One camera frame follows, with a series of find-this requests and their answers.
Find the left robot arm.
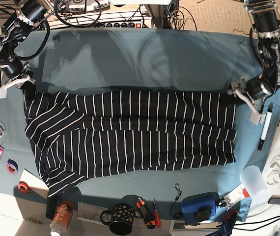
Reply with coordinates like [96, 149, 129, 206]
[227, 0, 280, 124]

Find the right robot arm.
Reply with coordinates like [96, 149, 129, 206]
[0, 0, 54, 99]

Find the navy white striped t-shirt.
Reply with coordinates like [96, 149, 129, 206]
[24, 90, 236, 197]

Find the purple tape roll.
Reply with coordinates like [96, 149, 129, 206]
[6, 159, 19, 175]

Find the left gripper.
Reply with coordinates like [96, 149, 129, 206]
[227, 76, 266, 124]

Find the translucent plastic cup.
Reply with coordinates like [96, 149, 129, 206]
[240, 165, 270, 205]

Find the white red card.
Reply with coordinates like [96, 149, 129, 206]
[223, 184, 250, 206]

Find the black remote control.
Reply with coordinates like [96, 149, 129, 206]
[46, 197, 57, 220]

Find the black mug with yellow leaves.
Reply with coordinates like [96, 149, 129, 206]
[100, 203, 135, 236]

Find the orange black utility knife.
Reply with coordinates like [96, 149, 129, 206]
[136, 197, 156, 229]

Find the white paper sheet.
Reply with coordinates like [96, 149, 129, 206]
[20, 169, 48, 191]

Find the orange tape roll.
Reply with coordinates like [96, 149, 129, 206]
[18, 181, 30, 194]

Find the black lanyard with carabiner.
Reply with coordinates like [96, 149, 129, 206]
[170, 183, 183, 220]

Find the white power strip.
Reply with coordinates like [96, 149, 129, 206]
[48, 9, 153, 29]

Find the grey flat adapter box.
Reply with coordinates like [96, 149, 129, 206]
[268, 196, 280, 205]

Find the red handled screwdriver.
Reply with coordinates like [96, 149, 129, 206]
[153, 199, 161, 228]

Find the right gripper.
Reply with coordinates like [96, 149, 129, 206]
[0, 62, 36, 99]

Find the white black marker pen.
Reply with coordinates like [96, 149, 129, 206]
[258, 103, 273, 150]

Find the blue clamp device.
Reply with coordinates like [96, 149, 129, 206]
[181, 194, 217, 225]

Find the orange drink bottle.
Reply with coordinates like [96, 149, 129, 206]
[50, 200, 75, 236]

